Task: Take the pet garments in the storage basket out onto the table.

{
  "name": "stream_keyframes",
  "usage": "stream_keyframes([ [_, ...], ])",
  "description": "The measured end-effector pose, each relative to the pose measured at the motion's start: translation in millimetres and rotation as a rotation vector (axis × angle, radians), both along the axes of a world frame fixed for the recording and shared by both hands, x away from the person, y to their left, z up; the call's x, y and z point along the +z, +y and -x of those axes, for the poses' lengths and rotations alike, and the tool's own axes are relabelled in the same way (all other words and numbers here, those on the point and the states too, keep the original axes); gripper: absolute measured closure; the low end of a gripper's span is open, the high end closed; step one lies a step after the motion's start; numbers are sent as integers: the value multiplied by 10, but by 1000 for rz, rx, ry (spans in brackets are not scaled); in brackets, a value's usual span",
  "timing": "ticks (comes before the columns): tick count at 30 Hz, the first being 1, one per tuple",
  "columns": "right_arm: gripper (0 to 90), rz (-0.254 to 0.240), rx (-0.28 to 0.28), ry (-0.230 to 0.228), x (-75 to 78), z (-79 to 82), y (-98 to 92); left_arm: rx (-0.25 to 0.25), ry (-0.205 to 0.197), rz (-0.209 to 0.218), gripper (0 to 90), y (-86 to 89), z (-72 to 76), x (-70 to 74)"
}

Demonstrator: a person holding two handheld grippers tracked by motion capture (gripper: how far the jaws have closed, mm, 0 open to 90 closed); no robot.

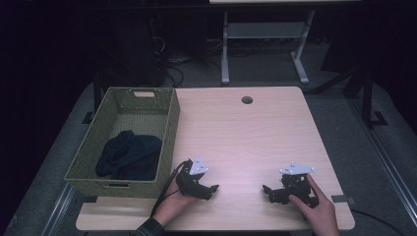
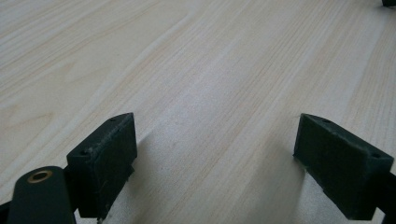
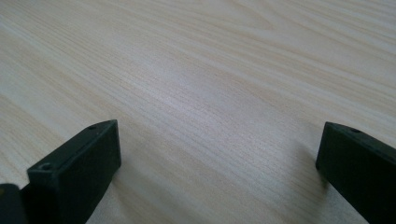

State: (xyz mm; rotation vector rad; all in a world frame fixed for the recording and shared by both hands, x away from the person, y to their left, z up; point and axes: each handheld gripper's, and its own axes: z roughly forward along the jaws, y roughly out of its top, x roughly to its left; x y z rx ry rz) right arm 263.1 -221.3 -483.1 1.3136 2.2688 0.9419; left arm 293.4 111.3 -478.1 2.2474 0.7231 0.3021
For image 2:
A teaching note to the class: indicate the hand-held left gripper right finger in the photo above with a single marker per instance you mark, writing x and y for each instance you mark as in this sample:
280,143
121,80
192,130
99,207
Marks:
342,166

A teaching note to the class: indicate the black object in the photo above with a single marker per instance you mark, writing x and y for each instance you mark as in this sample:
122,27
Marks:
389,2

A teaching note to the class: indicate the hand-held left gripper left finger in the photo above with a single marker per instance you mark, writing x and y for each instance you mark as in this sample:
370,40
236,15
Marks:
101,165

